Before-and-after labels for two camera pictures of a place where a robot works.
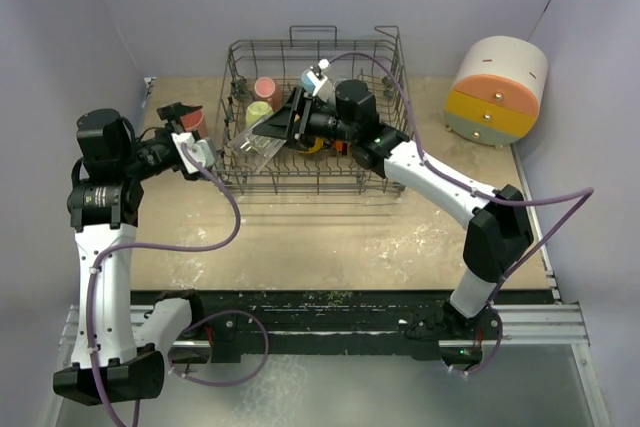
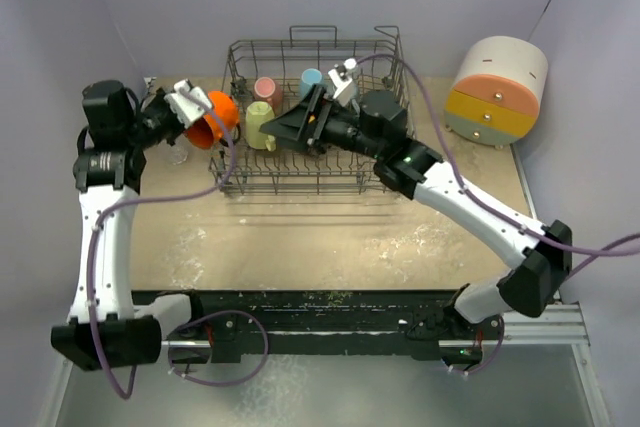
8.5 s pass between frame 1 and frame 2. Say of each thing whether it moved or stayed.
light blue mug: stayed
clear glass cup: moved
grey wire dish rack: stayed
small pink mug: stayed
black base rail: stayed
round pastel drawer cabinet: stayed
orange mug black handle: moved
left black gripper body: moved
